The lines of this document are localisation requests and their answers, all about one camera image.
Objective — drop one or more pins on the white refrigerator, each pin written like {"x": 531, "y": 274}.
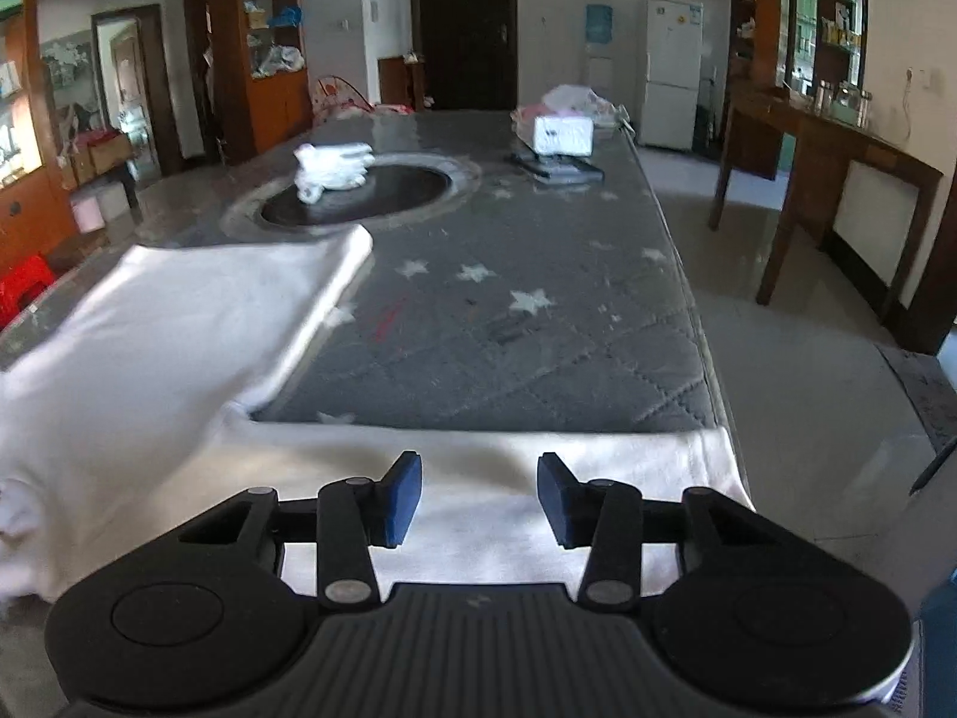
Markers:
{"x": 673, "y": 75}

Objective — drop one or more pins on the tall wooden display cabinet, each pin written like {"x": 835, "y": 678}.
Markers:
{"x": 276, "y": 112}

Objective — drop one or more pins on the wooden sideboard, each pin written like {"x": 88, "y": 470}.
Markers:
{"x": 822, "y": 149}

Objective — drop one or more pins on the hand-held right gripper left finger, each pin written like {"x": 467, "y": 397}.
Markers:
{"x": 400, "y": 499}

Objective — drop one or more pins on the wooden glass cabinet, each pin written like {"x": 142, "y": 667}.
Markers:
{"x": 34, "y": 209}

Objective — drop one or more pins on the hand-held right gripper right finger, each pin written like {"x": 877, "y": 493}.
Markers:
{"x": 557, "y": 499}

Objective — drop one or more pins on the cardboard box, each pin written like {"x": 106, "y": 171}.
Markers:
{"x": 112, "y": 155}

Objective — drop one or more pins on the white water dispenser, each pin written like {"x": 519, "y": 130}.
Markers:
{"x": 598, "y": 71}

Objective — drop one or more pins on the cream sweatshirt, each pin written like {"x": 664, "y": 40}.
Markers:
{"x": 187, "y": 329}

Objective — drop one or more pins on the hanging dark coats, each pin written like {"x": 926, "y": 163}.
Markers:
{"x": 211, "y": 97}

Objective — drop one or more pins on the white round container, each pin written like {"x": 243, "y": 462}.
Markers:
{"x": 93, "y": 211}

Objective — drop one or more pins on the patterned plastic bag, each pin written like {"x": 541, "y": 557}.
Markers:
{"x": 568, "y": 99}

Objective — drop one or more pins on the teal storage box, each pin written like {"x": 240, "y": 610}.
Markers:
{"x": 845, "y": 108}

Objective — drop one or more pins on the polka dot play tent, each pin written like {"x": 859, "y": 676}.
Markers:
{"x": 336, "y": 97}

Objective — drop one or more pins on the black flat board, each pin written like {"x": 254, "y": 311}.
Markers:
{"x": 561, "y": 168}

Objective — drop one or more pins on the grey floor mat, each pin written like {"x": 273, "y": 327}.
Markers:
{"x": 923, "y": 389}

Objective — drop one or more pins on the white cotton glove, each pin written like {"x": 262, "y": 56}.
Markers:
{"x": 336, "y": 153}
{"x": 329, "y": 183}

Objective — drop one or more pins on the small wooden cabinet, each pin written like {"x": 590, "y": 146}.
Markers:
{"x": 396, "y": 82}

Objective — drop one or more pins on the wooden wall shelf unit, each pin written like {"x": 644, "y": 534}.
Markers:
{"x": 762, "y": 15}

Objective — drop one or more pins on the blue water bottle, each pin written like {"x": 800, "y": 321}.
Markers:
{"x": 599, "y": 24}

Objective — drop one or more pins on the round black induction hotplate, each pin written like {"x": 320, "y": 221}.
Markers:
{"x": 389, "y": 194}

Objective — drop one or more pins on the white pink tissue box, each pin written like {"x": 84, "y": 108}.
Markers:
{"x": 564, "y": 136}

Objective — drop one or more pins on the white wall socket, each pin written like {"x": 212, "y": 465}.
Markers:
{"x": 929, "y": 80}

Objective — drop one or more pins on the wooden doorway frame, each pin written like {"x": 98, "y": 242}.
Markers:
{"x": 161, "y": 90}

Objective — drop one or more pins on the glass jar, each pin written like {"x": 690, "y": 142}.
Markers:
{"x": 823, "y": 97}
{"x": 865, "y": 108}

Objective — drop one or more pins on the red plastic stool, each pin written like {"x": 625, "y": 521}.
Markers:
{"x": 26, "y": 284}

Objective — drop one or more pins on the dark wooden door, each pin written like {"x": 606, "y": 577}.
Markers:
{"x": 463, "y": 22}

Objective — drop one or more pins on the grey star quilted table cover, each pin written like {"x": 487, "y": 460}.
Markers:
{"x": 523, "y": 344}

